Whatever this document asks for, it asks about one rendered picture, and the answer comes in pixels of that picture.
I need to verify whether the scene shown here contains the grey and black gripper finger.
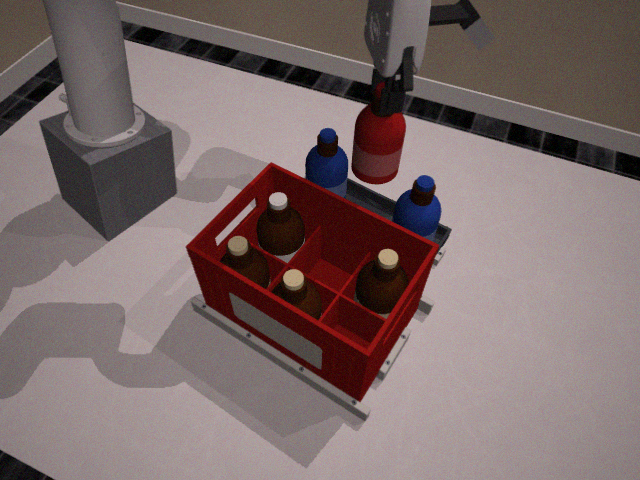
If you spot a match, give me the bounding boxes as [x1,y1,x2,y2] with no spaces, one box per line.
[371,68,396,94]
[378,46,413,115]

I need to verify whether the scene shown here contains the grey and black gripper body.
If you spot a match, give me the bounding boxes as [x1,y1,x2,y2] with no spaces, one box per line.
[364,0,431,78]

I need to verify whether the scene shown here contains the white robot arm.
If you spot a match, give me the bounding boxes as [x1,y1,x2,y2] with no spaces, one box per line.
[42,0,495,147]

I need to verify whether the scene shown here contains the brown glass bottle with cream cap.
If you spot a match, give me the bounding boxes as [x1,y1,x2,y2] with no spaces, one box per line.
[354,249,409,319]

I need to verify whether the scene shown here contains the red-labeled bottle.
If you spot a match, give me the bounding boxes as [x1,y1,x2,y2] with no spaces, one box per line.
[351,82,406,184]

